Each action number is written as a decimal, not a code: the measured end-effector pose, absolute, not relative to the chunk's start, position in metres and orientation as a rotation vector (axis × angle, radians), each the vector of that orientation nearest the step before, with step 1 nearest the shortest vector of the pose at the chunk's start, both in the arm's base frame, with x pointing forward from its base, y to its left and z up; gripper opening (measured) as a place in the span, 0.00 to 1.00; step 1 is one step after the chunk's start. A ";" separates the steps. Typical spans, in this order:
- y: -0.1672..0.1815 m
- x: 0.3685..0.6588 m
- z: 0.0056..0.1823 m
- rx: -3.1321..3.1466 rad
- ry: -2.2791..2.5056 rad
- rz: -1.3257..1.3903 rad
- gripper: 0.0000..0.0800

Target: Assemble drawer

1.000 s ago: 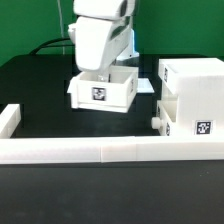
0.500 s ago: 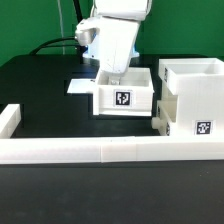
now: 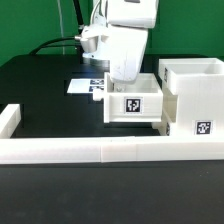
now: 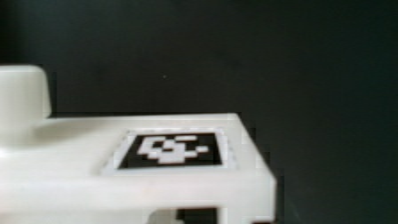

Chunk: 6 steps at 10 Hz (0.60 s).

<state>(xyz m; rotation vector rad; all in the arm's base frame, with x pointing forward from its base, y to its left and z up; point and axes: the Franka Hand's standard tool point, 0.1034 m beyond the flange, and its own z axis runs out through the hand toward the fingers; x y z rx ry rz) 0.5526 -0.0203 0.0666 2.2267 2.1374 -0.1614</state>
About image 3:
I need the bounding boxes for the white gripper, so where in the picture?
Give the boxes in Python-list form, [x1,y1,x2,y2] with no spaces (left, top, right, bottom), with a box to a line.
[109,26,148,84]

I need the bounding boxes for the white drawer tray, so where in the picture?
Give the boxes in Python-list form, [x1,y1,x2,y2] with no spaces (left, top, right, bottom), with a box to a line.
[152,108,176,136]
[93,72,163,123]

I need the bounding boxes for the white drawer cabinet box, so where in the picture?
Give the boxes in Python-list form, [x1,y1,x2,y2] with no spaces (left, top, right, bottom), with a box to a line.
[158,58,224,137]

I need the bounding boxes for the white front drawer tray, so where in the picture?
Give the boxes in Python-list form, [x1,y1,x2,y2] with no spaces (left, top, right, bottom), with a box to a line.
[152,108,176,136]

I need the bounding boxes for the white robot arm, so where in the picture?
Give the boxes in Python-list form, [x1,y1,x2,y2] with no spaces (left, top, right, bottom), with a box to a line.
[80,0,159,84]

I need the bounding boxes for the paper sheet with markers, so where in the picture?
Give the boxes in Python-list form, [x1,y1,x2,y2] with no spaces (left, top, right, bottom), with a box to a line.
[67,79,104,94]

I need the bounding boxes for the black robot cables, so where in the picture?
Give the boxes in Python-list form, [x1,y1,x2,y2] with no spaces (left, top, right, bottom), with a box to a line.
[29,0,89,56]

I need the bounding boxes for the white U-shaped boundary frame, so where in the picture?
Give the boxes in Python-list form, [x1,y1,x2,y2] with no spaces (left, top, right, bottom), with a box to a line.
[0,104,224,164]

